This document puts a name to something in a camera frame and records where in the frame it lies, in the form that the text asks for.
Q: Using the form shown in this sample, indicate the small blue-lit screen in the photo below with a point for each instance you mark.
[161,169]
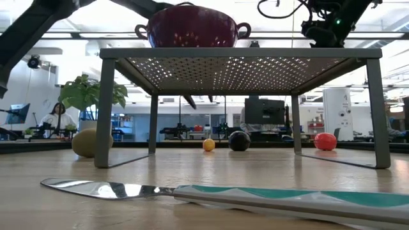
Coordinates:
[18,113]

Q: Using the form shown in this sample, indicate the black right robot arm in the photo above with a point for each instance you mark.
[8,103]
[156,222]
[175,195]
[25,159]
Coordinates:
[348,16]

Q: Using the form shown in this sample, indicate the black background robot arm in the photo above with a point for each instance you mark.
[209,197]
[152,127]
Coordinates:
[223,130]
[177,131]
[48,131]

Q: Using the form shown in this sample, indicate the brown-green kiwi fruit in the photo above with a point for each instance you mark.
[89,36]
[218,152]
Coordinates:
[83,143]

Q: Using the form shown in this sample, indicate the red-purple metal colander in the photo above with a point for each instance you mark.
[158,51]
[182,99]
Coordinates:
[191,27]

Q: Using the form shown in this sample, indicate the small yellow-orange round fruit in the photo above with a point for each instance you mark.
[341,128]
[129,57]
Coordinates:
[209,145]

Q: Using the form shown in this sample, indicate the round red apple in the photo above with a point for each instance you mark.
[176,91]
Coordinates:
[326,141]

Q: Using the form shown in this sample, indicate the horizontal overhead beam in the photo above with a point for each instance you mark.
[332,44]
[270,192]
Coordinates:
[76,35]

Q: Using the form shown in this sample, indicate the black ceiling camera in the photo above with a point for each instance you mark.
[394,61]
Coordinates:
[33,62]

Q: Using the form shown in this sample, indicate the grey perforated metal shelf riser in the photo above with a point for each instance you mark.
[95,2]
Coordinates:
[243,53]

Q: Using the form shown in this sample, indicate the small black overhead device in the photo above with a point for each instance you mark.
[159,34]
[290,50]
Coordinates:
[254,44]

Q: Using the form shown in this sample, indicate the blue storage rack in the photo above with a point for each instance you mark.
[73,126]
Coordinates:
[123,129]

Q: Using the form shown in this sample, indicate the black computer monitor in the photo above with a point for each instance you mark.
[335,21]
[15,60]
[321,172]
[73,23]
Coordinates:
[264,111]

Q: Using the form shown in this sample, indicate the green potted plant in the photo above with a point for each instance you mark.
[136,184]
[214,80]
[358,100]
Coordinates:
[80,96]

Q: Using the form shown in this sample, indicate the black round plum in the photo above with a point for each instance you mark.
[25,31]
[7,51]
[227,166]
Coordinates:
[239,141]

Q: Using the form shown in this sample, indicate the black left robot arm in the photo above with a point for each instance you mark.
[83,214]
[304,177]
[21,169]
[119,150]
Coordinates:
[28,32]

